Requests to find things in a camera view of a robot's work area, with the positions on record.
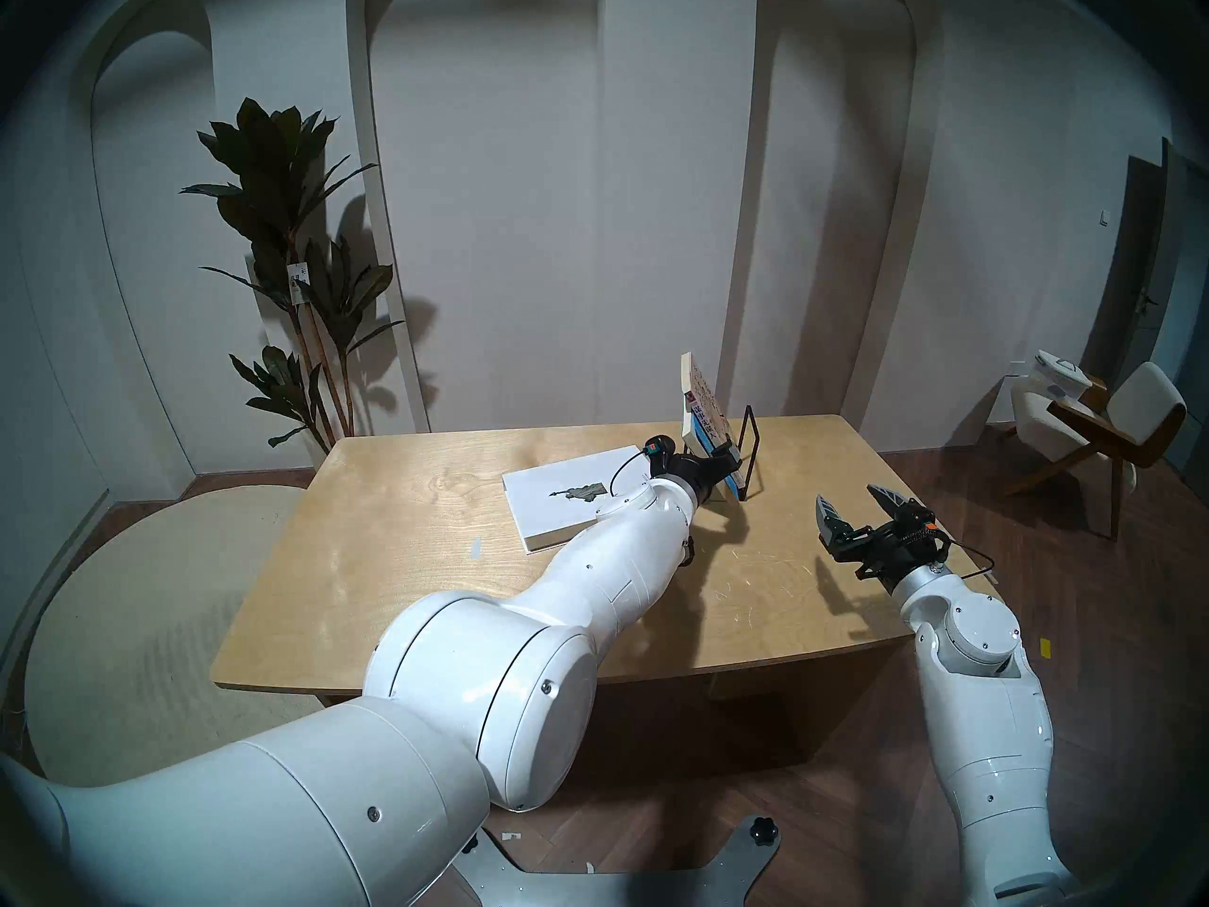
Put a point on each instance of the white appliance on armchair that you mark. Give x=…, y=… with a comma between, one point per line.
x=1058, y=374

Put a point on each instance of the white wooden armchair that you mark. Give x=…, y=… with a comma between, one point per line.
x=1133, y=414

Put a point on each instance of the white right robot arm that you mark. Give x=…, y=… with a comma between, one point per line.
x=992, y=726

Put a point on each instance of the thick white book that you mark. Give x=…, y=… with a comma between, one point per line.
x=557, y=499

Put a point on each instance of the blue green paperback book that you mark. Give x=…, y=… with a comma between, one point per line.
x=699, y=428

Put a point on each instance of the dark open door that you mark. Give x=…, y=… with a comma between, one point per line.
x=1129, y=282

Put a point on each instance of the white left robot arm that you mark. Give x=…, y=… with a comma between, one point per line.
x=425, y=707

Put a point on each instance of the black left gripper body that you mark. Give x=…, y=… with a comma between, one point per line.
x=689, y=475

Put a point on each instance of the white plant tag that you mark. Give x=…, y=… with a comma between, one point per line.
x=299, y=283

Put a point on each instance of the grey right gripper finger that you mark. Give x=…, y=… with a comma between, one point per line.
x=829, y=522
x=897, y=506

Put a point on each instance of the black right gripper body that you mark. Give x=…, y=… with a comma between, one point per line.
x=888, y=556

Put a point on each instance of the tall dark green plant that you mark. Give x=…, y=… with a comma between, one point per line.
x=274, y=178

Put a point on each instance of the black base knob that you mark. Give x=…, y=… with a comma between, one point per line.
x=762, y=830

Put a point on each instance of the round beige rug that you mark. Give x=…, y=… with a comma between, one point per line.
x=142, y=631

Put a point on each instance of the grey metal robot base plate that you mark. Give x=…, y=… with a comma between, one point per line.
x=614, y=891

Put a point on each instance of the beige book with calligraphy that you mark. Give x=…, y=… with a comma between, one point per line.
x=701, y=381

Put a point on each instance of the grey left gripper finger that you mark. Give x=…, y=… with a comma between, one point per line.
x=727, y=461

